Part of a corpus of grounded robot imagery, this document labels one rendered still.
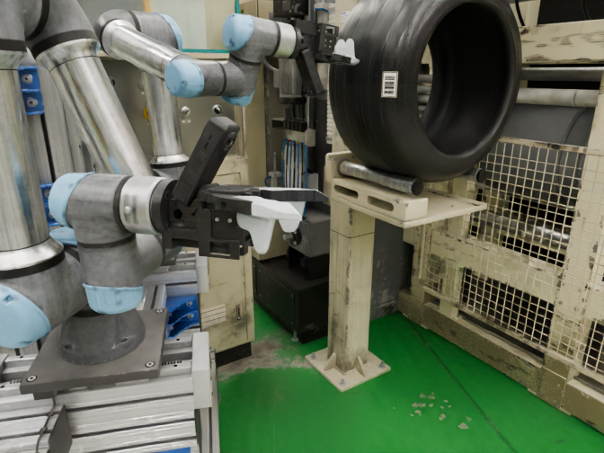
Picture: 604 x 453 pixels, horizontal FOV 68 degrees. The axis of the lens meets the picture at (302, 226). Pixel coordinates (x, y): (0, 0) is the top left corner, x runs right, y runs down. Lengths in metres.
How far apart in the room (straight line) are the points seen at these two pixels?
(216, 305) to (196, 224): 1.32
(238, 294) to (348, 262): 0.49
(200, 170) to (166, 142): 0.83
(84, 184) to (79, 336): 0.35
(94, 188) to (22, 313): 0.21
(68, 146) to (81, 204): 0.42
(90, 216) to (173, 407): 0.47
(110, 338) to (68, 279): 0.16
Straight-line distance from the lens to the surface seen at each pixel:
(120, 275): 0.65
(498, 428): 1.90
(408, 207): 1.29
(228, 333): 1.97
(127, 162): 0.74
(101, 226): 0.63
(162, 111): 1.37
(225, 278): 1.85
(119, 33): 1.23
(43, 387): 0.90
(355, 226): 1.68
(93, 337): 0.89
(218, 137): 0.53
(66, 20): 0.77
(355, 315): 1.85
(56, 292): 0.76
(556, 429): 1.98
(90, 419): 0.99
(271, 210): 0.46
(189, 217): 0.57
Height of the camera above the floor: 1.21
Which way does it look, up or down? 19 degrees down
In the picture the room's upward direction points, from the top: straight up
